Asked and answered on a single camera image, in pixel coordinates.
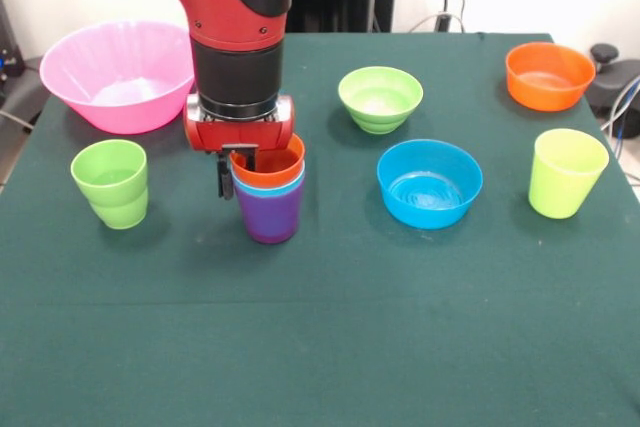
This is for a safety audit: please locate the orange bowl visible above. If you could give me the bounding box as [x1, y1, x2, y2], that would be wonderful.
[504, 41, 597, 113]

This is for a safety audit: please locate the blue cup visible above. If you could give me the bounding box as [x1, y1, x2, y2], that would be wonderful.
[230, 161, 307, 199]

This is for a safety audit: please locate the orange cup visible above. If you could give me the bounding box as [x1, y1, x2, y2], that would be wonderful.
[229, 132, 307, 188]

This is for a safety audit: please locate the green bowl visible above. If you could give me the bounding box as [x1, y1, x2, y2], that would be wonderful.
[337, 66, 424, 136]

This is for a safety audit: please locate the yellow-green cup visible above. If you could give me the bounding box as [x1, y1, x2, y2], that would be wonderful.
[528, 128, 610, 221]

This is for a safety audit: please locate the purple cup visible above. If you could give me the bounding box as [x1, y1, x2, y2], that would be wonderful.
[233, 176, 306, 246]

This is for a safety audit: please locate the large pink bowl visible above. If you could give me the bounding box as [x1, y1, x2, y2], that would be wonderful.
[39, 20, 197, 136]

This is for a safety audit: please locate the blue cable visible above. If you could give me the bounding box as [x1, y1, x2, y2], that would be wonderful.
[599, 74, 640, 148]

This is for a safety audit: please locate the grey cable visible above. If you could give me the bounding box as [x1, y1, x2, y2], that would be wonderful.
[0, 109, 35, 134]

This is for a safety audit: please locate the black office chair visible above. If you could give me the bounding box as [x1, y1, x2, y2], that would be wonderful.
[584, 43, 640, 123]

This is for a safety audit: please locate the black device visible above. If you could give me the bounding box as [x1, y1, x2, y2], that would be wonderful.
[0, 0, 26, 83]

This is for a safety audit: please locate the blue bowl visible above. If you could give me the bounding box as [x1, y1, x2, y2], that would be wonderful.
[376, 138, 485, 231]

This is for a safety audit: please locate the dark green table cloth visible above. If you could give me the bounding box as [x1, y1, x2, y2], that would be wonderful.
[0, 30, 640, 427]

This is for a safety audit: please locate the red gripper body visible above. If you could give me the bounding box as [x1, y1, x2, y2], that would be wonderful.
[182, 94, 297, 156]

